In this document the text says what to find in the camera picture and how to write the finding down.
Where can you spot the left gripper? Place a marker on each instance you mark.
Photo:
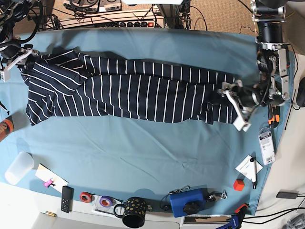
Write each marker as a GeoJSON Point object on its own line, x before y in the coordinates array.
{"type": "Point", "coordinates": [245, 100]}

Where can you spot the white paper card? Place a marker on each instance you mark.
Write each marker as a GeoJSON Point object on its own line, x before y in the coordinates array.
{"type": "Point", "coordinates": [245, 168]}

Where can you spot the navy white striped t-shirt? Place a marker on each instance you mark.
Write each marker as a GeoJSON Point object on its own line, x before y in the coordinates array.
{"type": "Point", "coordinates": [75, 84]}

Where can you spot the blue orange clamp bottom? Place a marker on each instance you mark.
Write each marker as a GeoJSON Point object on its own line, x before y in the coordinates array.
{"type": "Point", "coordinates": [236, 220]}

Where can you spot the orange can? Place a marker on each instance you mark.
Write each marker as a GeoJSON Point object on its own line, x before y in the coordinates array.
{"type": "Point", "coordinates": [6, 128]}

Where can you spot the orange black utility knife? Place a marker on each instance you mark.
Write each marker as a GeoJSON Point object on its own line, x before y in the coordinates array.
{"type": "Point", "coordinates": [273, 116]}

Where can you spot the white cardboard sheet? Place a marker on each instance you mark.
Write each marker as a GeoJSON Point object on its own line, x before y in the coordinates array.
{"type": "Point", "coordinates": [44, 174]}

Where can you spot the black remote control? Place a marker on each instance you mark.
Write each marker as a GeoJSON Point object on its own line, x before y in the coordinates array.
{"type": "Point", "coordinates": [66, 199]}

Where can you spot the translucent plastic cup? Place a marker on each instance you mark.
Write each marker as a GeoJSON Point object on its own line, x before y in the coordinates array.
{"type": "Point", "coordinates": [21, 165]}

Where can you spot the white power strip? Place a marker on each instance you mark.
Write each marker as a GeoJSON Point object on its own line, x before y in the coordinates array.
{"type": "Point", "coordinates": [149, 21]}

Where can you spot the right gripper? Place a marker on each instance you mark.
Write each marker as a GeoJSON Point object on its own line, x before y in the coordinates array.
{"type": "Point", "coordinates": [24, 59]}

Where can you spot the red tape roll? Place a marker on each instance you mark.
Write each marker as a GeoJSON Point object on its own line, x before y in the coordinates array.
{"type": "Point", "coordinates": [86, 197]}

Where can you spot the red cube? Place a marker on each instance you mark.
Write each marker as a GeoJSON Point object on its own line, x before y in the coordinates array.
{"type": "Point", "coordinates": [238, 185]}

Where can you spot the purple tape roll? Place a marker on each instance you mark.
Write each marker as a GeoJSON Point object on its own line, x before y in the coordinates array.
{"type": "Point", "coordinates": [105, 201]}

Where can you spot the blue box with black knob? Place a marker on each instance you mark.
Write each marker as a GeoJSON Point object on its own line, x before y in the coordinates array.
{"type": "Point", "coordinates": [187, 202]}

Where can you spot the metal carabiner keys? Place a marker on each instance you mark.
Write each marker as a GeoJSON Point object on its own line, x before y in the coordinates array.
{"type": "Point", "coordinates": [216, 196]}

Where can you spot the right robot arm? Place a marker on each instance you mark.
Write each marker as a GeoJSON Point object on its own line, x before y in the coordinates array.
{"type": "Point", "coordinates": [13, 50]}

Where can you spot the clear plastic blister pack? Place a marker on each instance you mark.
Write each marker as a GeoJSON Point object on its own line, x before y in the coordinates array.
{"type": "Point", "coordinates": [266, 145]}

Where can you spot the white marker pen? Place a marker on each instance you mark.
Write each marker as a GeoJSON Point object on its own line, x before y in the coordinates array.
{"type": "Point", "coordinates": [253, 172]}

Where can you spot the black mug gold dots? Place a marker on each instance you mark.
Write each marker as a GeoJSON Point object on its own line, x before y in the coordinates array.
{"type": "Point", "coordinates": [132, 212]}

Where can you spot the light blue tablecloth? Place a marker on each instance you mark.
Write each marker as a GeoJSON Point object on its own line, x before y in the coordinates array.
{"type": "Point", "coordinates": [124, 157]}

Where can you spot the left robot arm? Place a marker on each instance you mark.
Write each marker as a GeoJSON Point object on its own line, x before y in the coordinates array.
{"type": "Point", "coordinates": [272, 89]}

